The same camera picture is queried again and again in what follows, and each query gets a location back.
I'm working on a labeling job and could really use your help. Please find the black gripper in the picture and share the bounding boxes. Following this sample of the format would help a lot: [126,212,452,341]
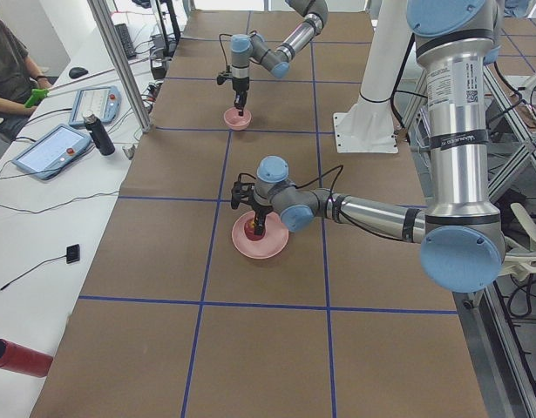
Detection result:
[249,198,273,237]
[232,77,249,114]

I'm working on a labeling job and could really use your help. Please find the red apple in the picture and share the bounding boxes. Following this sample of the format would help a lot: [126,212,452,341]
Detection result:
[244,219,265,241]

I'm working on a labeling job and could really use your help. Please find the pink bowl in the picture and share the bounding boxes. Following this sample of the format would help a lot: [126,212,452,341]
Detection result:
[223,107,252,131]

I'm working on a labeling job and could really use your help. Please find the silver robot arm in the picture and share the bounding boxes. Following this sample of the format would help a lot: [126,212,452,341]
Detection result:
[227,0,329,117]
[247,1,505,293]

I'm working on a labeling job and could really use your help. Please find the pink plate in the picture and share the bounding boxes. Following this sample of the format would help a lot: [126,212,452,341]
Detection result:
[232,211,288,260]

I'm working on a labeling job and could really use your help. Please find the far teach pendant tablet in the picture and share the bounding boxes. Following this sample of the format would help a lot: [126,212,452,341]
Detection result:
[68,86,121,128]

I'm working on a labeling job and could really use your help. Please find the teach pendant tablet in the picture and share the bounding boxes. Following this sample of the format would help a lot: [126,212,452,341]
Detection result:
[12,124,92,180]
[68,86,121,128]

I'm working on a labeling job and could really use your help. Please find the black keyboard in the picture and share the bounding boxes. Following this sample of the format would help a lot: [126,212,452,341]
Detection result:
[114,24,137,59]

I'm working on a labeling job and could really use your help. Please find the black water bottle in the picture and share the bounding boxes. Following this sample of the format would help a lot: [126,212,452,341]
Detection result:
[82,110,115,156]

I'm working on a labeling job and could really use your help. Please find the black computer mouse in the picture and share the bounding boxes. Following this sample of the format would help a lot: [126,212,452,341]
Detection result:
[68,66,89,79]

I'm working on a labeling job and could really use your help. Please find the small black square device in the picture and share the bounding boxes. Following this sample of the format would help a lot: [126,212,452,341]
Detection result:
[65,244,81,264]

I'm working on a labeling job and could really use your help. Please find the near teach pendant tablet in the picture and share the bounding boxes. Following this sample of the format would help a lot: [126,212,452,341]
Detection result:
[12,124,92,180]

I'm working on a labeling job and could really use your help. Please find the seated person grey shirt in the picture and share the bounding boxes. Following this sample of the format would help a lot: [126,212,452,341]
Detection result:
[0,19,52,141]

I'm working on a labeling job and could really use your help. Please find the red bottle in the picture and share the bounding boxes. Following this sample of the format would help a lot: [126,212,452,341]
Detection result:
[0,339,53,378]

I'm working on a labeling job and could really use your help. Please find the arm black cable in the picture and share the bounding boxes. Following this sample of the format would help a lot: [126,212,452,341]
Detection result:
[218,29,258,75]
[293,164,408,239]

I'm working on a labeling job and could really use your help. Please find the white pedestal column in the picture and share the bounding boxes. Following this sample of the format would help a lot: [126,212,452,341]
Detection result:
[333,0,412,154]

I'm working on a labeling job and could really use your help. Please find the aluminium frame post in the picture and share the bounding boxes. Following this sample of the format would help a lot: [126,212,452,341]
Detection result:
[87,0,152,133]

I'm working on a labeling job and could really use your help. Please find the green handled grabber stick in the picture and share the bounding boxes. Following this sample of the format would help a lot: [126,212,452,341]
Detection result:
[24,60,155,109]

